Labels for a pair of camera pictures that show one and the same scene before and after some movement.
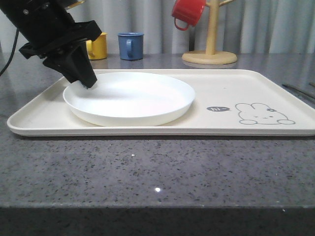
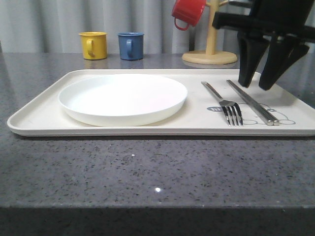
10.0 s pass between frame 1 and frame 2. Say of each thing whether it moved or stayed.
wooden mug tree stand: stayed
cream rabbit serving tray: stayed
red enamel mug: stayed
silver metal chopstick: moved
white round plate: moved
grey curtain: stayed
